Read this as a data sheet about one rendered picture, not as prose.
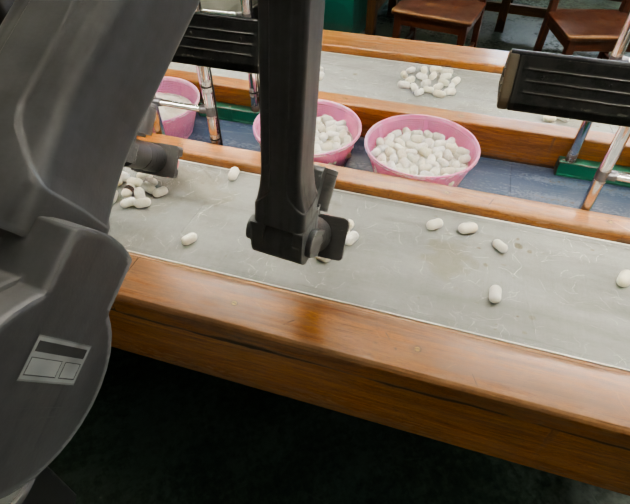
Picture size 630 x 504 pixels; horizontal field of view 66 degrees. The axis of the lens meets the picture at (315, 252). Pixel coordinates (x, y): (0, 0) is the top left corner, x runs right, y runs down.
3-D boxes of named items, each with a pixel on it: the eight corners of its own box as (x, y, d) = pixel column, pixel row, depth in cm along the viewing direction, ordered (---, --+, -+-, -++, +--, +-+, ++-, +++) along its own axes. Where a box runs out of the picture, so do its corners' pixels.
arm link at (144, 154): (103, 161, 89) (130, 168, 88) (111, 124, 88) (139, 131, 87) (126, 166, 96) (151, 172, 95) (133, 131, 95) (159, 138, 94)
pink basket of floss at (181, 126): (217, 143, 130) (212, 110, 123) (115, 168, 122) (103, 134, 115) (191, 99, 147) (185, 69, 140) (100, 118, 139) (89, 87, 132)
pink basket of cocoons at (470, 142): (466, 221, 107) (476, 187, 101) (350, 198, 113) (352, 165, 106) (475, 156, 125) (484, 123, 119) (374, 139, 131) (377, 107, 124)
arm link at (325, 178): (242, 239, 60) (307, 259, 58) (265, 147, 58) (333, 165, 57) (272, 237, 71) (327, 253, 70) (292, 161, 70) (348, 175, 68)
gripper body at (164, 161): (139, 140, 102) (118, 133, 95) (183, 148, 100) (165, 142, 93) (134, 170, 103) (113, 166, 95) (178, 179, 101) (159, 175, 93)
